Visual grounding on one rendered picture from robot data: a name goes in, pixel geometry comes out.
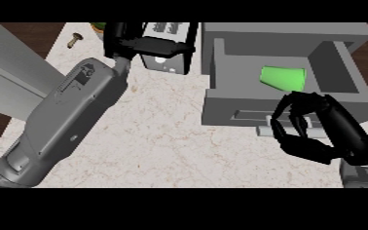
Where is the green plant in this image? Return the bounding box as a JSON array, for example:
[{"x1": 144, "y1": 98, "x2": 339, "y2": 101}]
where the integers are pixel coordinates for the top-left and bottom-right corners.
[{"x1": 89, "y1": 22, "x2": 108, "y2": 33}]

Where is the green cup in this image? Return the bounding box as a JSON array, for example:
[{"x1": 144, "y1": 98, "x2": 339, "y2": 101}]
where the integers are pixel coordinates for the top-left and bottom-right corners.
[{"x1": 259, "y1": 65, "x2": 308, "y2": 93}]

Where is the grey drawer front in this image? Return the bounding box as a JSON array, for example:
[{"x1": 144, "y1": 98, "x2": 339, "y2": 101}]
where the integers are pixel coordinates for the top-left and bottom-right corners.
[{"x1": 200, "y1": 88, "x2": 337, "y2": 129}]

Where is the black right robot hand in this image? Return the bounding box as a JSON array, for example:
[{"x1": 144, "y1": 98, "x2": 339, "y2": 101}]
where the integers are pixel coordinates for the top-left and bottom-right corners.
[{"x1": 269, "y1": 91, "x2": 368, "y2": 167}]

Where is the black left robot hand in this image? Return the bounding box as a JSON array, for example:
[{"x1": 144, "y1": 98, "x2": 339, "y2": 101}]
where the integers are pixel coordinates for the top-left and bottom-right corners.
[{"x1": 102, "y1": 22, "x2": 191, "y2": 59}]

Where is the large flat grey panel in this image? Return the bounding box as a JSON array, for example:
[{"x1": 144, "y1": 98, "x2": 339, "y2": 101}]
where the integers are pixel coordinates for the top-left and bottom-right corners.
[{"x1": 0, "y1": 23, "x2": 67, "y2": 122}]

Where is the grey open drawer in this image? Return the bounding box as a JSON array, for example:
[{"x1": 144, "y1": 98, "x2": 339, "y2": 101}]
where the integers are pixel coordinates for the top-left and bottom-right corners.
[{"x1": 209, "y1": 37, "x2": 362, "y2": 96}]

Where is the grey cabinet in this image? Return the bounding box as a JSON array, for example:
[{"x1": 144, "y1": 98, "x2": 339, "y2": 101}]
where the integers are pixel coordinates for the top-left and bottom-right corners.
[{"x1": 200, "y1": 22, "x2": 368, "y2": 94}]

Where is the small brown mushroom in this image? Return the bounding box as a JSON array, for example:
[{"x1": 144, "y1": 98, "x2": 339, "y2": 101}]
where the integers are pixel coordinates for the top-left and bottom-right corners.
[{"x1": 67, "y1": 32, "x2": 85, "y2": 50}]

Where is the pale grey drawer handle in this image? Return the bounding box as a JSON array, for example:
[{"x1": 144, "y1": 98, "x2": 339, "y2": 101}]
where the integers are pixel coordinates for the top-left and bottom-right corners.
[{"x1": 256, "y1": 114, "x2": 334, "y2": 138}]

